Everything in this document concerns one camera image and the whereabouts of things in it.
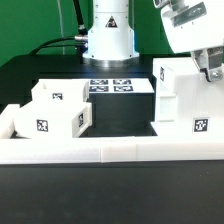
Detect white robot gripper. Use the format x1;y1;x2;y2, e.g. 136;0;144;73
153;0;224;82

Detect white drawer cabinet frame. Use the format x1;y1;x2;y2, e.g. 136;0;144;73
152;57;224;136

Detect white drawer box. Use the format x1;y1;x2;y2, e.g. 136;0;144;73
31;79;89;102
14;101;92;139

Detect white front drawer box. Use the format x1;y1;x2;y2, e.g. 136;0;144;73
14;101;92;139

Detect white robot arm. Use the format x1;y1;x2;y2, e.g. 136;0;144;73
77;0;224;82

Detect white fiducial marker sheet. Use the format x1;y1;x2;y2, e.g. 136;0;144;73
89;78;154;94

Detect white U-shaped table fence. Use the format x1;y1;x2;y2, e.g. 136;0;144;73
0;104;224;164

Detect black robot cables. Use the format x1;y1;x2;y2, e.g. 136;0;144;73
28;0;89;56

